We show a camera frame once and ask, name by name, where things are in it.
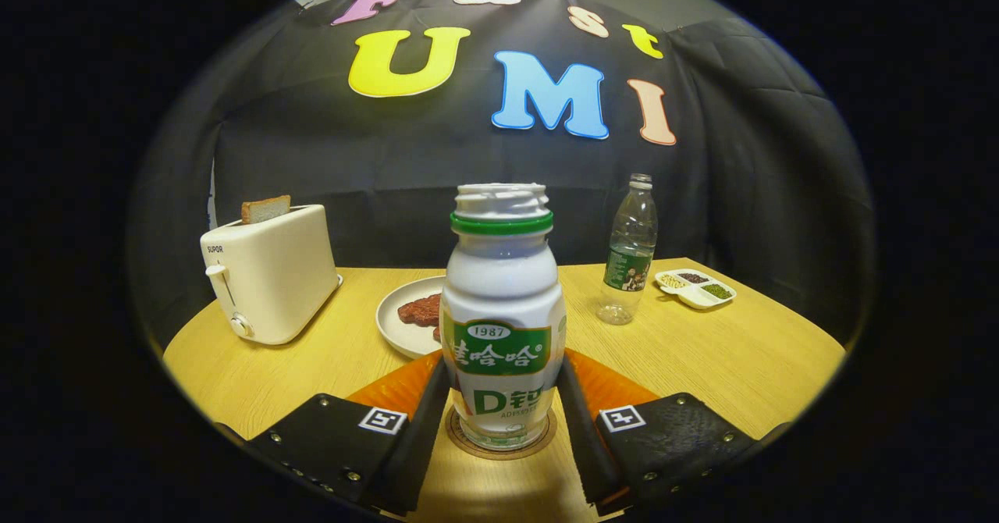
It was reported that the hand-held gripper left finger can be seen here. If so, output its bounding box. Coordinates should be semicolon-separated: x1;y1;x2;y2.
246;349;452;516

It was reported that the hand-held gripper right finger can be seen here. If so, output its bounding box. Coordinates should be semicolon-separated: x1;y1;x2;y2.
556;347;770;516

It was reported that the round cork coaster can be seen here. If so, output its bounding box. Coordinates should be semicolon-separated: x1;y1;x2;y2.
445;406;559;461

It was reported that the white juice bottle green label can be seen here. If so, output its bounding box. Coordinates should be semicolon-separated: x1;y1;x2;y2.
439;183;567;452

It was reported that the clear plastic water bottle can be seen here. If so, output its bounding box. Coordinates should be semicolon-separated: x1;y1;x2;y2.
596;173;659;326

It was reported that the white round plate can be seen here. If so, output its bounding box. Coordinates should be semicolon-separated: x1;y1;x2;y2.
376;276;447;360

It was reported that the wooden table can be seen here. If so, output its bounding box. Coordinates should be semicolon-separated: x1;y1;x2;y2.
162;258;848;523

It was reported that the white divided dish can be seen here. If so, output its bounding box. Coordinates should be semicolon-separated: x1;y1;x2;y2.
654;269;737;310

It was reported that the white toaster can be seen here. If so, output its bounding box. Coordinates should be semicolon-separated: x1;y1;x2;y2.
200;204;343;346

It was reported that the bread slice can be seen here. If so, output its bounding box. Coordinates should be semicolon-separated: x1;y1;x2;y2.
240;194;292;225

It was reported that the black backdrop cloth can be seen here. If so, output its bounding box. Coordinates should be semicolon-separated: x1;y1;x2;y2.
129;0;875;352

